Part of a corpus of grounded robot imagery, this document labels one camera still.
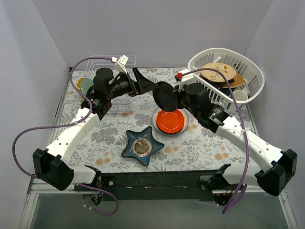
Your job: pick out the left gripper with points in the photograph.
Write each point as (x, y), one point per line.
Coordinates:
(136, 85)

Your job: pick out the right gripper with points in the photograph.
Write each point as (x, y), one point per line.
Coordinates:
(177, 97)

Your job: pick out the dark brown plate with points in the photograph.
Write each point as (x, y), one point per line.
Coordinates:
(164, 97)

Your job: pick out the blue floral green plate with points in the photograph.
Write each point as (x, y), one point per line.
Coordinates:
(87, 83)

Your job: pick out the yellow patterned round plate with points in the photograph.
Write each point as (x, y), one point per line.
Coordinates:
(79, 85)

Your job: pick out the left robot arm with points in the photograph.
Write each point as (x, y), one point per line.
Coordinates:
(51, 163)

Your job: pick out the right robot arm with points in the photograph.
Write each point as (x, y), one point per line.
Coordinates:
(276, 167)

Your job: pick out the dark teal dish in basket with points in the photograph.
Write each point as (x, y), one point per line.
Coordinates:
(226, 91)

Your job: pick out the floral table mat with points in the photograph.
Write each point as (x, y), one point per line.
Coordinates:
(195, 149)

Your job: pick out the white cup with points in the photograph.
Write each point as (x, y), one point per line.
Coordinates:
(240, 95)

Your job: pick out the blue star-shaped plate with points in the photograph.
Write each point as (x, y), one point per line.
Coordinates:
(141, 145)

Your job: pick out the tan fan-shaped plate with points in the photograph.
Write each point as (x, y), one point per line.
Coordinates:
(237, 81)

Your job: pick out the white plastic slatted basket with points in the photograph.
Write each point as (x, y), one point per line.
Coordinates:
(252, 74)

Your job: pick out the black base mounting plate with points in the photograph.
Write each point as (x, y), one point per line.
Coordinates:
(166, 185)

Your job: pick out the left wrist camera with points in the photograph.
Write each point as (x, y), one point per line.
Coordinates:
(120, 63)

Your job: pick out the white wire dish rack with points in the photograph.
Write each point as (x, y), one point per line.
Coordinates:
(120, 104)

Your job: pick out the aluminium frame rail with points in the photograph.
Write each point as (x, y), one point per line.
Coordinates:
(37, 187)

